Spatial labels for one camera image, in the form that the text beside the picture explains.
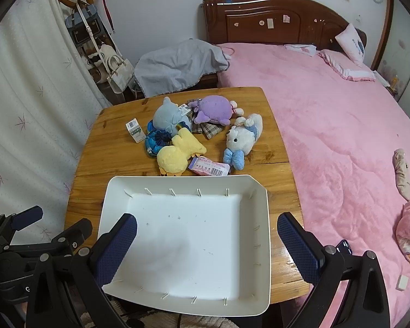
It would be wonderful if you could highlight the red lanyard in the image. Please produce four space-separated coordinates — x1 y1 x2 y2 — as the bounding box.
101 0 117 35

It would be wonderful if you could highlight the yellow plush toy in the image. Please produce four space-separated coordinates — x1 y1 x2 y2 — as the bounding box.
156 127 208 177

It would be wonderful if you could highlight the pink blanket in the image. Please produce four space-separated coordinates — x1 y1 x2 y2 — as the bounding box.
217 42 410 328

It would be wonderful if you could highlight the cream plush bag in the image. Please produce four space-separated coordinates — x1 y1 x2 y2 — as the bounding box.
87 43 118 83

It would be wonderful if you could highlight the grey cloth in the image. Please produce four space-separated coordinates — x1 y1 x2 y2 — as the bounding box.
133 39 230 99

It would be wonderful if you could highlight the purple plush toy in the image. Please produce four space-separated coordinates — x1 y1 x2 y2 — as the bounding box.
187 95 244 126

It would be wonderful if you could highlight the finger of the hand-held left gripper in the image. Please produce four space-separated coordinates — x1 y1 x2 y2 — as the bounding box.
7 218 93 263
0 206 43 247

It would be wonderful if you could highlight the white bag strap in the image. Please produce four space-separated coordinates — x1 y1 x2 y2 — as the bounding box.
75 2 102 57

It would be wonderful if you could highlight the white handbag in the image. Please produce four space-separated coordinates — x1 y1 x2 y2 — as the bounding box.
106 55 134 93

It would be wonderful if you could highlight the white patterned curtain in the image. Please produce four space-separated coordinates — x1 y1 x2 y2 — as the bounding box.
0 0 114 247

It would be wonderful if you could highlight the small black device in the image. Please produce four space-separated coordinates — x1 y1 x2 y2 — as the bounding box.
336 239 353 255

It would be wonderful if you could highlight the pink frilled pillow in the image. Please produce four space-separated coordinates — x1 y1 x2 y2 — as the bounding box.
317 49 376 83

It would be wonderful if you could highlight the wardrobe with wooden frame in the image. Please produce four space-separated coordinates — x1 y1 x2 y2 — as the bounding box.
371 0 410 103

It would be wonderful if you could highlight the plaid fabric bow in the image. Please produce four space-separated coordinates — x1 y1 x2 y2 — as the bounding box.
183 98 226 140

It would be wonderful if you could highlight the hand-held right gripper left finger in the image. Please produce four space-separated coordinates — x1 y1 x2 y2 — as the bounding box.
25 213 138 328

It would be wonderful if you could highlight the dark blue hair scrunchie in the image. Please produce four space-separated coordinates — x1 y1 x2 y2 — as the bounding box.
144 129 174 158

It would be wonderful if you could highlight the light blue pony plush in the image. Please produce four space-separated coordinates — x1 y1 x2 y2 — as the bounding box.
152 96 192 137

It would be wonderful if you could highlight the dark blue handbag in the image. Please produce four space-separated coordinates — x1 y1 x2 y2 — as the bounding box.
66 7 102 46

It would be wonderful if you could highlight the patterned floor mat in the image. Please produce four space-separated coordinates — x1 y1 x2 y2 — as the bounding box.
111 299 181 328

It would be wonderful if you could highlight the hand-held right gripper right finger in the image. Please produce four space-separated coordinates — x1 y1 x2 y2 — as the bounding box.
277 212 391 328

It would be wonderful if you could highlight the brown wooden headboard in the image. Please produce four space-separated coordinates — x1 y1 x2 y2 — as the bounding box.
202 0 367 46

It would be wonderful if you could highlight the wooden bedside cabinet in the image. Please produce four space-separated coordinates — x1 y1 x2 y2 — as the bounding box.
193 71 220 90

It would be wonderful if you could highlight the white plush cat blue bow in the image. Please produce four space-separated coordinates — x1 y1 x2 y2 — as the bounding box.
223 113 263 171

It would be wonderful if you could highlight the white pillow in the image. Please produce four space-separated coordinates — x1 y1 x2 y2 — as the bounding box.
335 23 367 67

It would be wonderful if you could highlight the pink white box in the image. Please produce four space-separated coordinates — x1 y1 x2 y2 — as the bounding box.
188 155 230 177

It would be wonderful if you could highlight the white pink folded cloth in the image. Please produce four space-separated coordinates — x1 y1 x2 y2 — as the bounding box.
285 44 318 56

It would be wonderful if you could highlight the small white green box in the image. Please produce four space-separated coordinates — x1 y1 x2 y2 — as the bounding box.
125 118 147 143

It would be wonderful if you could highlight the white plastic tray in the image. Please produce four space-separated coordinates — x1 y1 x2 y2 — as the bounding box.
96 174 271 317

